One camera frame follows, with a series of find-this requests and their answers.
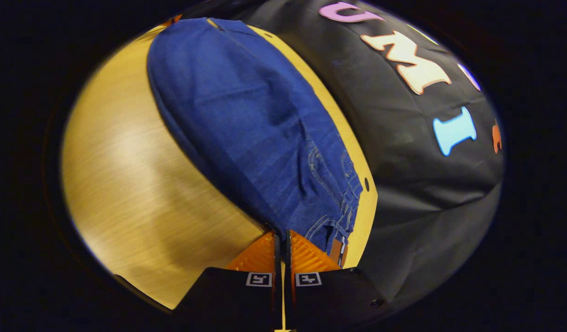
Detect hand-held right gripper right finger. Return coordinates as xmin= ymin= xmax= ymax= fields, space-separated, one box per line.
xmin=285 ymin=229 xmax=391 ymax=332

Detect blue denim jeans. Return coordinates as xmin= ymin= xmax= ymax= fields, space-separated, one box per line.
xmin=147 ymin=18 xmax=364 ymax=269

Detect black backdrop cloth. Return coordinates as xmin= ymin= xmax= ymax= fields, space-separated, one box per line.
xmin=182 ymin=0 xmax=505 ymax=315

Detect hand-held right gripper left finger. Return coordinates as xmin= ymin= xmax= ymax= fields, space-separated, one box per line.
xmin=175 ymin=231 xmax=283 ymax=332

